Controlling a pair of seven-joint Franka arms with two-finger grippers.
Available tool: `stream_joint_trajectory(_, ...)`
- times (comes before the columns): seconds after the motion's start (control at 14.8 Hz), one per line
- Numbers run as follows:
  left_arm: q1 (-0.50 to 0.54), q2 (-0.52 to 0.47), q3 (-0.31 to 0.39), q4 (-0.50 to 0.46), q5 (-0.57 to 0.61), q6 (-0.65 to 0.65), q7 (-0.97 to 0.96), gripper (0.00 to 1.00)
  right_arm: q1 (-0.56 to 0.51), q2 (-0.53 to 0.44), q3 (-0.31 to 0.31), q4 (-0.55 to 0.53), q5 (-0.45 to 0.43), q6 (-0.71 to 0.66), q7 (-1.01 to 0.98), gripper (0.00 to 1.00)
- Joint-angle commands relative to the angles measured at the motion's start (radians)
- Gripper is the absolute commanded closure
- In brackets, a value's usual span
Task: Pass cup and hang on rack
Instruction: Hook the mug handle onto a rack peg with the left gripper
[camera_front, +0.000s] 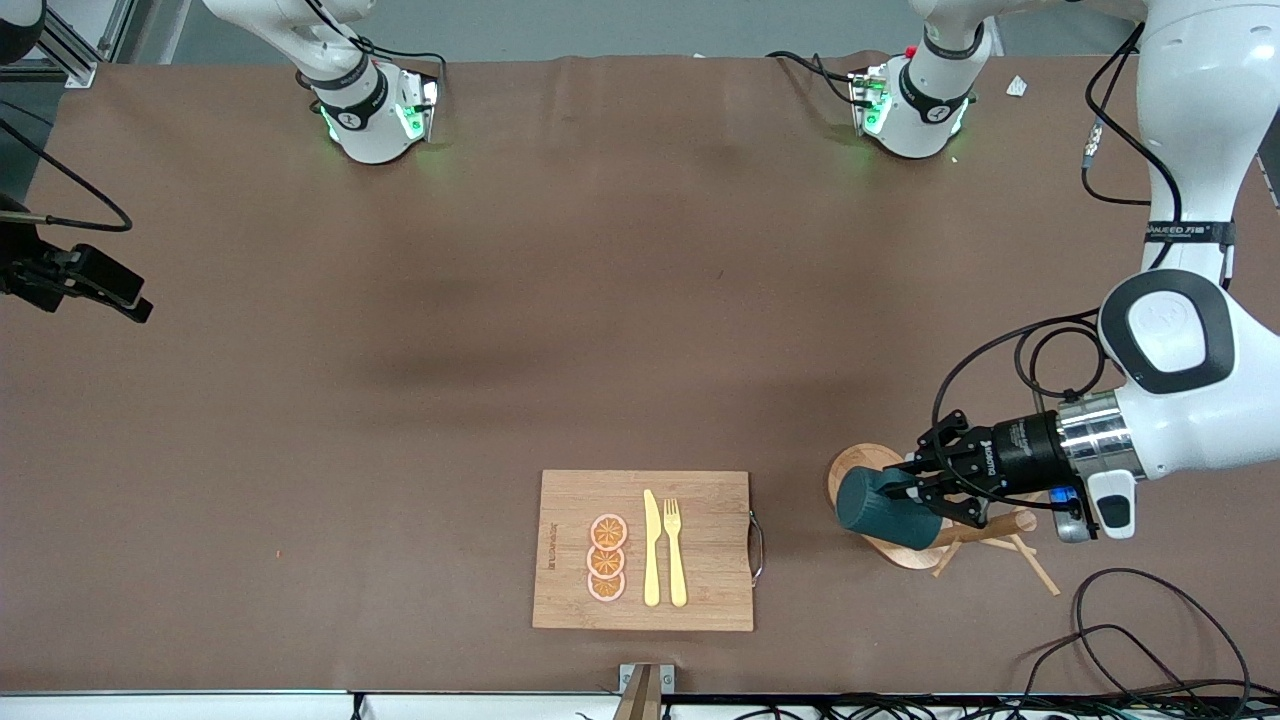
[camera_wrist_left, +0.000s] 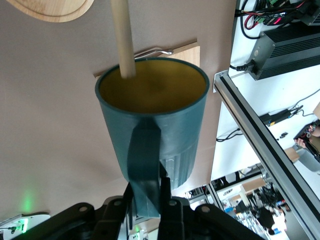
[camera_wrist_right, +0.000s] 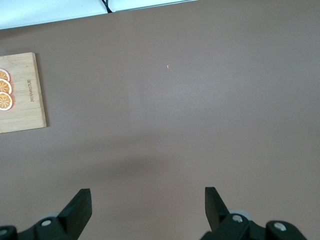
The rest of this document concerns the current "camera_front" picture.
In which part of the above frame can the yellow plastic fork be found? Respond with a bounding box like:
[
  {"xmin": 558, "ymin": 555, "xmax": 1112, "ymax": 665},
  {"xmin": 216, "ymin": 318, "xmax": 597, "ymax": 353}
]
[{"xmin": 663, "ymin": 498, "xmax": 689, "ymax": 609}]

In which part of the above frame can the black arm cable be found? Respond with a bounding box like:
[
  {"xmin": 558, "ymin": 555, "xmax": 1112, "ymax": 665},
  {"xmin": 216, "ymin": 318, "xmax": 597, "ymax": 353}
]
[
  {"xmin": 930, "ymin": 22, "xmax": 1171, "ymax": 433},
  {"xmin": 0, "ymin": 118, "xmax": 135, "ymax": 233}
]

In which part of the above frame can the metal table edge bracket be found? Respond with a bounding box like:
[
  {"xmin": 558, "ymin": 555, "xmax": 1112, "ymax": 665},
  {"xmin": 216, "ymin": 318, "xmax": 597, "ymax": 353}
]
[{"xmin": 618, "ymin": 663, "xmax": 676, "ymax": 720}]

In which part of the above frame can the bamboo cutting board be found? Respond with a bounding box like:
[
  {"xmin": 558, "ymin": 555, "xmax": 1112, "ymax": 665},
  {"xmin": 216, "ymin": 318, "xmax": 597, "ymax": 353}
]
[{"xmin": 532, "ymin": 470, "xmax": 767, "ymax": 633}]

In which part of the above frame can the wooden cup rack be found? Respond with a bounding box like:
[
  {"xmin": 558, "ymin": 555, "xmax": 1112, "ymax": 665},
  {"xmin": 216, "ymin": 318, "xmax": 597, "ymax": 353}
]
[{"xmin": 827, "ymin": 443, "xmax": 1061, "ymax": 597}]

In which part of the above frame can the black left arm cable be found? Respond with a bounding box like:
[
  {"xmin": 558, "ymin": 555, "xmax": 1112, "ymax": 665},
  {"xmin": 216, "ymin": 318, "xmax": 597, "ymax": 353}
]
[{"xmin": 930, "ymin": 22, "xmax": 1171, "ymax": 433}]

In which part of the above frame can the black looped floor cable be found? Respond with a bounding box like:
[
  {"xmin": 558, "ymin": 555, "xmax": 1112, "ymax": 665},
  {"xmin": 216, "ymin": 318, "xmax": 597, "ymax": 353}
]
[
  {"xmin": 1073, "ymin": 567, "xmax": 1253, "ymax": 701},
  {"xmin": 1020, "ymin": 624, "xmax": 1216, "ymax": 701}
]

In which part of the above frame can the brown table cover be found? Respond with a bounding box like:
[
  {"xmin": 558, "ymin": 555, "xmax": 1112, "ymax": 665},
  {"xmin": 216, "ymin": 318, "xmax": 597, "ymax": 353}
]
[{"xmin": 0, "ymin": 52, "xmax": 1280, "ymax": 696}]

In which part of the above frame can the dark green cup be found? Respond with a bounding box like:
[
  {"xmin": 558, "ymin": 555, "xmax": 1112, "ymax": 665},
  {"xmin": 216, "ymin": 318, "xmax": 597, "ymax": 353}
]
[{"xmin": 836, "ymin": 466, "xmax": 946, "ymax": 551}]

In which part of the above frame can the black base cable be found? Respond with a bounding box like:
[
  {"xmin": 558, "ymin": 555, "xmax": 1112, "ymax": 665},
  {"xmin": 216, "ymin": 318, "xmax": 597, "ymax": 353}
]
[
  {"xmin": 765, "ymin": 50, "xmax": 866, "ymax": 106},
  {"xmin": 305, "ymin": 0, "xmax": 448, "ymax": 101}
]

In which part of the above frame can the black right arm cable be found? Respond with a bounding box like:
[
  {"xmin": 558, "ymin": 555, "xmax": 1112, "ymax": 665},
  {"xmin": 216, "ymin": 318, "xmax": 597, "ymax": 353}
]
[{"xmin": 0, "ymin": 118, "xmax": 135, "ymax": 233}]

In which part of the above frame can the yellow plastic knife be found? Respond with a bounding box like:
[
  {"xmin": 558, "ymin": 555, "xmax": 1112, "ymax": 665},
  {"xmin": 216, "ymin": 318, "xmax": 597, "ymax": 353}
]
[{"xmin": 643, "ymin": 489, "xmax": 663, "ymax": 608}]

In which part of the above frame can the aluminium frame profile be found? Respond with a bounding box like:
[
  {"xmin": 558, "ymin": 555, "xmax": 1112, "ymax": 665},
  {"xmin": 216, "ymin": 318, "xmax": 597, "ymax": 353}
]
[{"xmin": 38, "ymin": 0, "xmax": 133, "ymax": 89}]

